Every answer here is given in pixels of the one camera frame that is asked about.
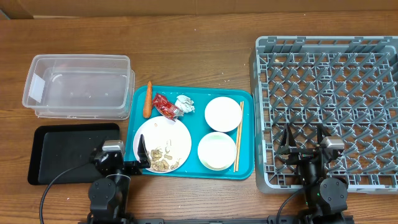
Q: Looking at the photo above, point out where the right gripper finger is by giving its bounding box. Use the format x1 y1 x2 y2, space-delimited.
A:
317 124 331 146
279 123 297 149

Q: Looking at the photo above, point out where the orange carrot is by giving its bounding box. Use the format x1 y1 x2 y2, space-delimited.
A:
143 81 152 118

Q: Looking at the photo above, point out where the wooden chopstick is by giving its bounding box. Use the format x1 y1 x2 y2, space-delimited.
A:
233 101 244 173
235 101 245 172

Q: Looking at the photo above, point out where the red snack wrapper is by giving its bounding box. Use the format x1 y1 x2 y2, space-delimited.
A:
152 93 183 121

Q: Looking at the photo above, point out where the white tissue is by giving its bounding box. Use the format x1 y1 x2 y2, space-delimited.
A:
175 95 195 113

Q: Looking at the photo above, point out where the white bowl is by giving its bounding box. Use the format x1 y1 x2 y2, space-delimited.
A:
205 96 243 133

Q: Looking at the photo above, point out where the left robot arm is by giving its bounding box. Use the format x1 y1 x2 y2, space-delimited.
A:
87 135 150 223

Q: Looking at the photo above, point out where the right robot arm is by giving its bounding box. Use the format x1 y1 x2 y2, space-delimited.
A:
275 124 354 223

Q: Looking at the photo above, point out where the grey dishwasher rack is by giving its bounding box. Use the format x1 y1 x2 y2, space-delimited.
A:
249 36 397 194

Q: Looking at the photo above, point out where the white plate with peanuts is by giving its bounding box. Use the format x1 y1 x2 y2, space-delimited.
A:
133 116 192 174

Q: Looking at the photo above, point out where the black plastic tray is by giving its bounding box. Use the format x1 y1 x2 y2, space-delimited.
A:
27 123 121 185

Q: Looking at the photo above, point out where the teal serving tray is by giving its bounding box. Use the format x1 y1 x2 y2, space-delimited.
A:
124 86 254 180

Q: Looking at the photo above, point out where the clear plastic storage bin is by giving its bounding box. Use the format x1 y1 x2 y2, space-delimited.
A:
22 54 135 120

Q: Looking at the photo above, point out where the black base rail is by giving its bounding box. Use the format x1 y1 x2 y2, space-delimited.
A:
78 215 354 224

